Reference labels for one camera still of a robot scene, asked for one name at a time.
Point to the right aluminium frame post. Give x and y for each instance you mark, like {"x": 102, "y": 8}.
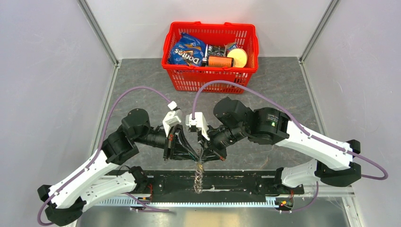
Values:
{"x": 318, "y": 30}

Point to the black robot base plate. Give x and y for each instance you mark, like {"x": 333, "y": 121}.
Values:
{"x": 218, "y": 186}

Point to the dark printed snack packet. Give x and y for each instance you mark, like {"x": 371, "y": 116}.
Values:
{"x": 213, "y": 50}

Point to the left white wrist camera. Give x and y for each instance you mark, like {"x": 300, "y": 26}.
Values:
{"x": 172, "y": 118}

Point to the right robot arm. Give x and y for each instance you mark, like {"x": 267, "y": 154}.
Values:
{"x": 331, "y": 160}

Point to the blue Doritos chip bag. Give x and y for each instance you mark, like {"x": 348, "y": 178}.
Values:
{"x": 188, "y": 51}

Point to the round yellow lid container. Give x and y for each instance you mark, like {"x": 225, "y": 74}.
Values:
{"x": 239, "y": 56}

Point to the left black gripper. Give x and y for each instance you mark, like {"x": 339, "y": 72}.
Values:
{"x": 176, "y": 135}

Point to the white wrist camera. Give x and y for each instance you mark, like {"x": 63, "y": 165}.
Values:
{"x": 172, "y": 118}
{"x": 197, "y": 123}

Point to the slotted metal cable duct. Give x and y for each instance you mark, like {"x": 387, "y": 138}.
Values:
{"x": 126, "y": 201}

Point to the aluminium frame post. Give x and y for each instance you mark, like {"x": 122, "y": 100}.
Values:
{"x": 85, "y": 7}
{"x": 318, "y": 30}

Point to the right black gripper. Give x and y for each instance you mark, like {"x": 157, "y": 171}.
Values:
{"x": 213, "y": 155}

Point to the orange can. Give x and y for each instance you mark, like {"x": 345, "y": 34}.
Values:
{"x": 220, "y": 61}

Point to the left aluminium frame post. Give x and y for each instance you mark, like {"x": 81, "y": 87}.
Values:
{"x": 85, "y": 7}

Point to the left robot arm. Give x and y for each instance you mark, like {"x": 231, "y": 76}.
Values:
{"x": 66, "y": 201}

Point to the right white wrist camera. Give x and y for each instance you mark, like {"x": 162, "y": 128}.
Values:
{"x": 197, "y": 123}

